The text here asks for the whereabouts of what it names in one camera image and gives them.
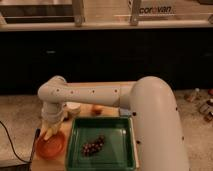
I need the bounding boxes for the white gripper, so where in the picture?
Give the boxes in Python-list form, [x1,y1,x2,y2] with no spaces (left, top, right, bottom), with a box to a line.
[41,102,64,129]

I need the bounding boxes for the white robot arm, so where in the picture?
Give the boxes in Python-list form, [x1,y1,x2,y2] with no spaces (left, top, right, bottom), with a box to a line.
[38,76,190,171]

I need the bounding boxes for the small white cup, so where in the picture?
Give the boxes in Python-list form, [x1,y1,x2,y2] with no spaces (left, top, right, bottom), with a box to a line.
[66,102,81,117]

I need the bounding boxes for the black bar at board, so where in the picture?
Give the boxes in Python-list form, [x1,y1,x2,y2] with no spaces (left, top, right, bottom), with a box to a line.
[29,128,41,163]

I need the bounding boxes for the wooden board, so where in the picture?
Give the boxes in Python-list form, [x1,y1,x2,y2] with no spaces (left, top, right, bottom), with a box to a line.
[29,103,141,171]

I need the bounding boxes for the orange round fruit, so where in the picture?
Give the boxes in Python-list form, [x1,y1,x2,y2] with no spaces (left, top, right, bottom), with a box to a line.
[91,105,103,115]

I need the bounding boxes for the dark grape bunch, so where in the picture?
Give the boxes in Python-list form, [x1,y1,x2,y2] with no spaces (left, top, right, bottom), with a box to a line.
[82,136,105,156]

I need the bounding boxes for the green square tray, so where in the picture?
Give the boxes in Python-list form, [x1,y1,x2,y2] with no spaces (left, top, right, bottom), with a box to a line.
[65,117,136,171]

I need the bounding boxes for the clutter items at right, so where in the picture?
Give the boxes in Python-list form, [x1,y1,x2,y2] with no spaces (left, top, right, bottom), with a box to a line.
[184,88,213,122]

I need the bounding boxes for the black cable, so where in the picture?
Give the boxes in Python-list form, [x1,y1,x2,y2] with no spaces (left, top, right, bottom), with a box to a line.
[0,120,32,165]

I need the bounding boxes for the wooden shelf frame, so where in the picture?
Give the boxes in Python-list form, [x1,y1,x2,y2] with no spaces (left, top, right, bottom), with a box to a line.
[0,0,213,32]

